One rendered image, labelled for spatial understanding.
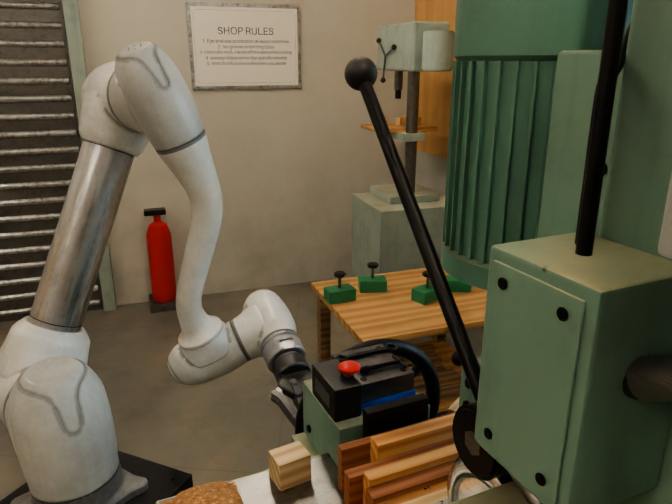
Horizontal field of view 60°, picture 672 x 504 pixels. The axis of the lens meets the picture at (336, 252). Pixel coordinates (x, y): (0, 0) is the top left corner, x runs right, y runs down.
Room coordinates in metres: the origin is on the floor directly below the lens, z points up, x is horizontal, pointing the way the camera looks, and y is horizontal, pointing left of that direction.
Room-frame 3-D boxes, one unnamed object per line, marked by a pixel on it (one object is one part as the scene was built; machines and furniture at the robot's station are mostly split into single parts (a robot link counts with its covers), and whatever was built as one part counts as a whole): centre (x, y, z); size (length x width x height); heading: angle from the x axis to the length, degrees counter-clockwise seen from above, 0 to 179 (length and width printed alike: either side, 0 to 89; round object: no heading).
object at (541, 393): (0.33, -0.15, 1.22); 0.09 x 0.08 x 0.15; 24
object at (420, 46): (3.03, -0.39, 0.79); 0.62 x 0.48 x 1.58; 17
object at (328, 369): (0.73, -0.03, 0.99); 0.13 x 0.11 x 0.06; 114
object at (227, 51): (3.52, 0.51, 1.48); 0.64 x 0.02 x 0.46; 109
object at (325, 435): (0.73, -0.04, 0.91); 0.15 x 0.14 x 0.09; 114
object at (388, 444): (0.64, -0.13, 0.94); 0.18 x 0.02 x 0.07; 114
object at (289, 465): (0.62, 0.06, 0.92); 0.04 x 0.03 x 0.04; 120
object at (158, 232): (3.24, 1.03, 0.30); 0.19 x 0.18 x 0.60; 19
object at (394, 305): (2.11, -0.29, 0.32); 0.66 x 0.57 x 0.64; 110
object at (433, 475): (0.58, -0.12, 0.92); 0.19 x 0.02 x 0.05; 114
